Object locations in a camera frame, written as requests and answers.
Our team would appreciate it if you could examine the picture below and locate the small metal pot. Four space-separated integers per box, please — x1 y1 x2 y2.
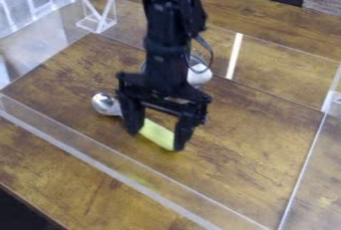
141 54 213 92

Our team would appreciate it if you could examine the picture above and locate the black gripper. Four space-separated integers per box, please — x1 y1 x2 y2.
117 53 213 152

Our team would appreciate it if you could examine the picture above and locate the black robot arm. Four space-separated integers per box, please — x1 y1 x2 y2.
117 0 212 151

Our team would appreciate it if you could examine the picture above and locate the clear acrylic barrier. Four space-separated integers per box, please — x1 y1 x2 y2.
0 93 341 230

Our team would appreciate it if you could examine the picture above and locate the white mushroom toy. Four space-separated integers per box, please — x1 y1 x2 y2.
186 64 213 87

